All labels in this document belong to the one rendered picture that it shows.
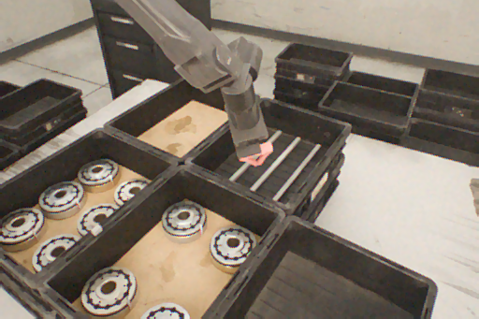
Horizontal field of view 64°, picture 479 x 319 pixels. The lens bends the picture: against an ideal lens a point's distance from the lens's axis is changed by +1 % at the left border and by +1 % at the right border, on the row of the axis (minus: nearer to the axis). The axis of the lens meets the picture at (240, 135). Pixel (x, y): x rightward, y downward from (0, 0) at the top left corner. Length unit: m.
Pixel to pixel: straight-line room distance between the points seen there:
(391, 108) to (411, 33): 1.83
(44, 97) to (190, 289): 1.70
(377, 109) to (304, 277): 1.38
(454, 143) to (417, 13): 1.86
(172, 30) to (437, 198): 0.99
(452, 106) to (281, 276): 1.55
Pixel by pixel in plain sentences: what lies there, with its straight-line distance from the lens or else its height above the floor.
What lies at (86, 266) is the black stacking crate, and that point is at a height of 0.89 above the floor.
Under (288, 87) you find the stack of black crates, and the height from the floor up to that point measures 0.42.
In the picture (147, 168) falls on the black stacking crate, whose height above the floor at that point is 0.87.
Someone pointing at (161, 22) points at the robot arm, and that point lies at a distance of 0.59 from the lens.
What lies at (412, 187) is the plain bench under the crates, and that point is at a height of 0.70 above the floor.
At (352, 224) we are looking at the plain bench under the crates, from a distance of 1.16.
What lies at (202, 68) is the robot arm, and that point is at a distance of 0.62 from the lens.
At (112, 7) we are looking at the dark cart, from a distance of 2.39.
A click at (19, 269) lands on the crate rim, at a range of 0.85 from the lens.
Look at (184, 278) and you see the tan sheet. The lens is 0.86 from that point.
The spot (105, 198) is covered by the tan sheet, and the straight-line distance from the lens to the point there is 1.06.
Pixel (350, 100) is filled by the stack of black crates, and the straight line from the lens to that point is 2.13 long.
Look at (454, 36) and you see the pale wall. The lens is 3.85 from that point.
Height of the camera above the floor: 1.54
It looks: 36 degrees down
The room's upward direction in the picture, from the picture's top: straight up
